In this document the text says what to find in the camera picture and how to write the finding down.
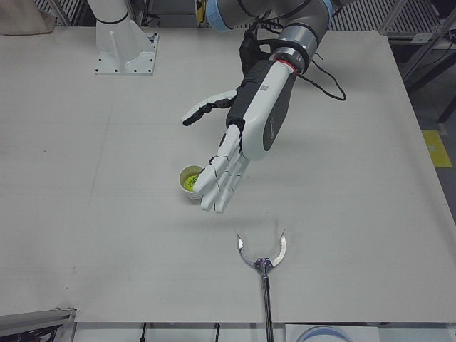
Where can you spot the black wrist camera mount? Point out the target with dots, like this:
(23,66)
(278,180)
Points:
(249,50)

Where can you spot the light blue headphones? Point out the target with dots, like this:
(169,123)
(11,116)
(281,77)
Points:
(322,329)

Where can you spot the metal reacher grabber tool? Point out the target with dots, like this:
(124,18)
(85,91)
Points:
(265,295)

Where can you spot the aluminium profile rail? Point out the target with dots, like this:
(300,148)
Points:
(35,317)

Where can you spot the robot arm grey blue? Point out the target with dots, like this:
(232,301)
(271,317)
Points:
(303,35)

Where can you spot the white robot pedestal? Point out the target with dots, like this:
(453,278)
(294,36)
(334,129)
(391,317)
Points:
(121,46)

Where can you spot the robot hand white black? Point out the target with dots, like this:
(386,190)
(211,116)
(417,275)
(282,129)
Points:
(263,107)

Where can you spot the yellow tennis ball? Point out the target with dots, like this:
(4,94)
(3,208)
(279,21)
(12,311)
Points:
(189,181)

